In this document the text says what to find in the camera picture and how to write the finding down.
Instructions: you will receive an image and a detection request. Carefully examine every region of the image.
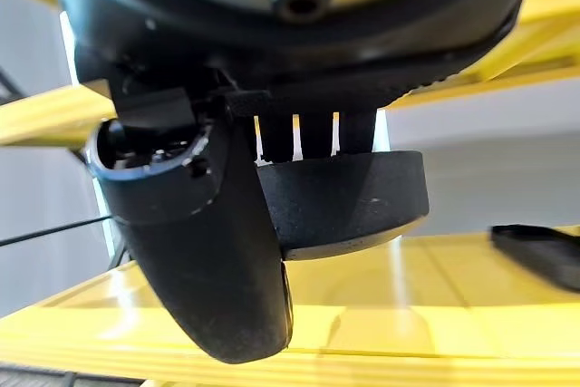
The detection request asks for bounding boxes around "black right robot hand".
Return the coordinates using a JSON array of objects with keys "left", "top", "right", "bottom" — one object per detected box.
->
[{"left": 48, "top": 0, "right": 532, "bottom": 365}]

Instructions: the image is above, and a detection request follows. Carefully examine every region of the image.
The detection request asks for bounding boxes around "black sole-shaped part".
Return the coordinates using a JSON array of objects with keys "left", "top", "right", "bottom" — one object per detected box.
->
[
  {"left": 254, "top": 150, "right": 430, "bottom": 262},
  {"left": 489, "top": 223, "right": 580, "bottom": 293}
]

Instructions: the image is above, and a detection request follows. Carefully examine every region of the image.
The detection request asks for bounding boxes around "yellow metal shelf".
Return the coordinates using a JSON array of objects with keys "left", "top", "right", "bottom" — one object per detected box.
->
[{"left": 0, "top": 0, "right": 580, "bottom": 383}]

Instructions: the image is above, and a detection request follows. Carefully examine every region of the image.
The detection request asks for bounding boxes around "thin black cable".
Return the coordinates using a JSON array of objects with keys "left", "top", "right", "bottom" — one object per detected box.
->
[{"left": 0, "top": 218, "right": 112, "bottom": 247}]

